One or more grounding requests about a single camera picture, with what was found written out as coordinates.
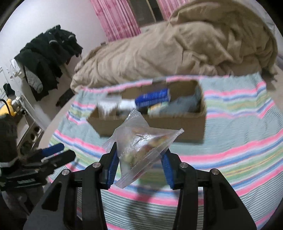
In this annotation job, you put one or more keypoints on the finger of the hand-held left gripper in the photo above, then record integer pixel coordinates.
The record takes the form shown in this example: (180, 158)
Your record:
(62, 157)
(53, 149)

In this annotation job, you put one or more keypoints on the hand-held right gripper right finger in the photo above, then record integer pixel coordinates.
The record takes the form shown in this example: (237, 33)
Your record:
(167, 169)

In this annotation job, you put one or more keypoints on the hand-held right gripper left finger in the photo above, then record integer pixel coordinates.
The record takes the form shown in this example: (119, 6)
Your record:
(111, 169)

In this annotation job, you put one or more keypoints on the clear zip bag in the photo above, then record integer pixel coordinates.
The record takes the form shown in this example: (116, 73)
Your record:
(141, 141)

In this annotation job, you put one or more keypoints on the cardboard box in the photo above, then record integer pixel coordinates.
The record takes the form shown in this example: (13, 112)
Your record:
(188, 128)

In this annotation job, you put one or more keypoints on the white sock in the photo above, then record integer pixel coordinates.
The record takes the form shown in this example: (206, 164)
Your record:
(127, 105)

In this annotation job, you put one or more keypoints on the grey knitted glove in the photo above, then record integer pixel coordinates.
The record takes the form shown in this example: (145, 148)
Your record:
(180, 104)
(195, 95)

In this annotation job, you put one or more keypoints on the blue carton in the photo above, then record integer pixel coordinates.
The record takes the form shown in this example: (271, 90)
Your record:
(152, 98)

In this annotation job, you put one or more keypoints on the white shelf unit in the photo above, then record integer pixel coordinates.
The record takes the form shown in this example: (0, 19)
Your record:
(28, 128)

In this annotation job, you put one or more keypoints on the round beige bed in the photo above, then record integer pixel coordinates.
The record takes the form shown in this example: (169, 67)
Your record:
(64, 108)

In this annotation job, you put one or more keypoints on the dark stool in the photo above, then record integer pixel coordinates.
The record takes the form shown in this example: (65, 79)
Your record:
(65, 98)

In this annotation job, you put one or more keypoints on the yellow plush toy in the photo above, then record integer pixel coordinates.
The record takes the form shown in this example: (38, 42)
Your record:
(10, 107)

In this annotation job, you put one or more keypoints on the striped cloth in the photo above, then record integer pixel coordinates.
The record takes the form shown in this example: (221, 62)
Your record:
(232, 132)

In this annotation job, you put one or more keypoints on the pile of black clothes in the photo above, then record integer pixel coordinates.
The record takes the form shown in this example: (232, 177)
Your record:
(48, 57)

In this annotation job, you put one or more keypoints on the beige blanket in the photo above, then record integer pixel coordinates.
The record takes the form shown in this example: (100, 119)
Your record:
(176, 48)

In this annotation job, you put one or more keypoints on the window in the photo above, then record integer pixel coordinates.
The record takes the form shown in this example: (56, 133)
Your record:
(146, 11)

